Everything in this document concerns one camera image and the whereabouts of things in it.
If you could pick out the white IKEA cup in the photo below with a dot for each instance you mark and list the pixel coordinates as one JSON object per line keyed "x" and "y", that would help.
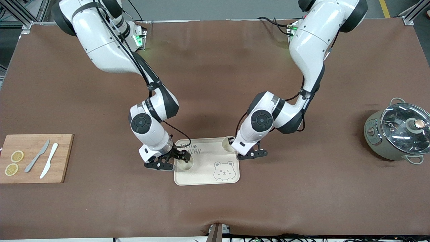
{"x": 185, "y": 166}
{"x": 225, "y": 147}

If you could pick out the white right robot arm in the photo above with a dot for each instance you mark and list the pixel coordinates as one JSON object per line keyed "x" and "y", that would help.
{"x": 100, "y": 43}

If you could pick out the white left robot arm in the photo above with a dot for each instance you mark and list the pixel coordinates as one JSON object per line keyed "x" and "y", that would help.
{"x": 312, "y": 40}

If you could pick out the cream bear print tray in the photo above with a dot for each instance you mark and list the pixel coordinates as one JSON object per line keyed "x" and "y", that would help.
{"x": 198, "y": 174}

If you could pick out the brown table cover mat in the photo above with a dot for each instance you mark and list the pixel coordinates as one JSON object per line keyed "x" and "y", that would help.
{"x": 215, "y": 101}

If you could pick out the bamboo cutting board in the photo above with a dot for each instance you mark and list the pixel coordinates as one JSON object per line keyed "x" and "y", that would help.
{"x": 63, "y": 161}

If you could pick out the white plastic knife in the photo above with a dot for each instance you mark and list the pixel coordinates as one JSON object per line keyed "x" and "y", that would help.
{"x": 49, "y": 159}

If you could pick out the grey plastic knife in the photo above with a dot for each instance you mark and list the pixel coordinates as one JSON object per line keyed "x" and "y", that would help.
{"x": 37, "y": 156}

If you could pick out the grey-green electric cooking pot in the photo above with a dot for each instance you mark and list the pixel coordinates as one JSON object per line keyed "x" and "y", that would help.
{"x": 376, "y": 141}

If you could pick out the lemon slice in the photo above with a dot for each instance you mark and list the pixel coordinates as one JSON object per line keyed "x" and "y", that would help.
{"x": 17, "y": 156}
{"x": 11, "y": 169}

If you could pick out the metal table edge bracket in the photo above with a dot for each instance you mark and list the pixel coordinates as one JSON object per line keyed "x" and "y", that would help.
{"x": 217, "y": 232}

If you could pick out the aluminium frame profile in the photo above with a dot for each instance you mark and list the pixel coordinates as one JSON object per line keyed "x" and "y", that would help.
{"x": 415, "y": 13}
{"x": 20, "y": 15}

